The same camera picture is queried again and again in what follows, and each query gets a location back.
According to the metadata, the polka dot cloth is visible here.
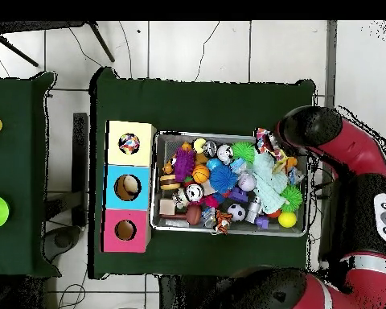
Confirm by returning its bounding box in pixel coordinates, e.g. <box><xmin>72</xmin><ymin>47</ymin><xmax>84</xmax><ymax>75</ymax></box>
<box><xmin>118</xmin><ymin>133</ymin><xmax>141</xmax><ymax>155</ymax></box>
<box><xmin>254</xmin><ymin>127</ymin><xmax>290</xmax><ymax>175</ymax></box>

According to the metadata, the shallow silver mesh bin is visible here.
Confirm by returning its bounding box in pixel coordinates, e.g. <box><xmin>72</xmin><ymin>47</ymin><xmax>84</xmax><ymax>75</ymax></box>
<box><xmin>149</xmin><ymin>130</ymin><xmax>312</xmax><ymax>238</ymax></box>

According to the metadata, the wooden box with three holes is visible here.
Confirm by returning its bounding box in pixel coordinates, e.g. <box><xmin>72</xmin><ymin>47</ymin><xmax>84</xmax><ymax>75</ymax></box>
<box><xmin>100</xmin><ymin>119</ymin><xmax>158</xmax><ymax>254</ymax></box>

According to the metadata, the orange toy basketball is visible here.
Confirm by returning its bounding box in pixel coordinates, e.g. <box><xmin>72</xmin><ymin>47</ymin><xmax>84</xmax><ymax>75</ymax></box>
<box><xmin>191</xmin><ymin>164</ymin><xmax>211</xmax><ymax>184</ymax></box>

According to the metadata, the purple spiky rubber toy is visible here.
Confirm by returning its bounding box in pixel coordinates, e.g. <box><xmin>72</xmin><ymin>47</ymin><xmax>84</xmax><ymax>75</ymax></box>
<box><xmin>173</xmin><ymin>146</ymin><xmax>196</xmax><ymax>183</ymax></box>

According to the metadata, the red soda can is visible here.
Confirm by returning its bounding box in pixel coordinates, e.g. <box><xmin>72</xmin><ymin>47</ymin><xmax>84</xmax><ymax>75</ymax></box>
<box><xmin>184</xmin><ymin>182</ymin><xmax>204</xmax><ymax>203</ymax></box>

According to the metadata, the toy hamburger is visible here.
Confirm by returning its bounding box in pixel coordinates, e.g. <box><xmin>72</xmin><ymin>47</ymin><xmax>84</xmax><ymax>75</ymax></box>
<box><xmin>159</xmin><ymin>174</ymin><xmax>182</xmax><ymax>192</ymax></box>

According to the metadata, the blue spiky rubber ball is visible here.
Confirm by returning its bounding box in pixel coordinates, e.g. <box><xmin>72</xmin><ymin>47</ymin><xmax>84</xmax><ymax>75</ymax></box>
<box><xmin>208</xmin><ymin>164</ymin><xmax>239</xmax><ymax>194</ymax></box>

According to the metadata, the green spiky rubber ball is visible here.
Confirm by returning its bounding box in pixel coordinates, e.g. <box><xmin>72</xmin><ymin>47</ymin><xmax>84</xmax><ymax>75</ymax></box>
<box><xmin>230</xmin><ymin>141</ymin><xmax>256</xmax><ymax>163</ymax></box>

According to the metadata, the tiger plush toy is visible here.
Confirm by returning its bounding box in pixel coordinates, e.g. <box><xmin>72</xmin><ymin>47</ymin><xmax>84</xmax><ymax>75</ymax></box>
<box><xmin>214</xmin><ymin>209</ymin><xmax>234</xmax><ymax>235</ymax></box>

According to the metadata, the black white soccer ball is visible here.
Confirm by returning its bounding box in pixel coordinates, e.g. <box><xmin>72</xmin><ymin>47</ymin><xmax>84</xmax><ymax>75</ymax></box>
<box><xmin>227</xmin><ymin>203</ymin><xmax>248</xmax><ymax>223</ymax></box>

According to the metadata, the beige ball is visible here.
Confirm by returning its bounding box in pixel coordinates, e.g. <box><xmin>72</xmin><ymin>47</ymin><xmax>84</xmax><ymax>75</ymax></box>
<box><xmin>121</xmin><ymin>175</ymin><xmax>140</xmax><ymax>196</ymax></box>

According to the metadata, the dark green tablecloth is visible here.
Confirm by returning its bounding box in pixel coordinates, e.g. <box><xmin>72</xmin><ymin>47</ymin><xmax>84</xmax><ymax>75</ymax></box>
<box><xmin>88</xmin><ymin>66</ymin><xmax>317</xmax><ymax>285</ymax></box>
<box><xmin>0</xmin><ymin>71</ymin><xmax>63</xmax><ymax>278</ymax></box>

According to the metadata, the mint green cloth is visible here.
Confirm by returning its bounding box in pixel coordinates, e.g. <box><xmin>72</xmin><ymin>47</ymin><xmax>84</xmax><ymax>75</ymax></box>
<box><xmin>252</xmin><ymin>152</ymin><xmax>291</xmax><ymax>215</ymax></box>

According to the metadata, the black metal stand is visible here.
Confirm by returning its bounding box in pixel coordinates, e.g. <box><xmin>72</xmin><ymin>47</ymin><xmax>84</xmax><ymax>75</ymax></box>
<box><xmin>0</xmin><ymin>20</ymin><xmax>116</xmax><ymax>68</ymax></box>

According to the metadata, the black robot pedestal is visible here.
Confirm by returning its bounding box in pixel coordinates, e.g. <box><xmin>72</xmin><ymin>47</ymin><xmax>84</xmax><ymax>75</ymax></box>
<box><xmin>158</xmin><ymin>274</ymin><xmax>221</xmax><ymax>309</ymax></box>

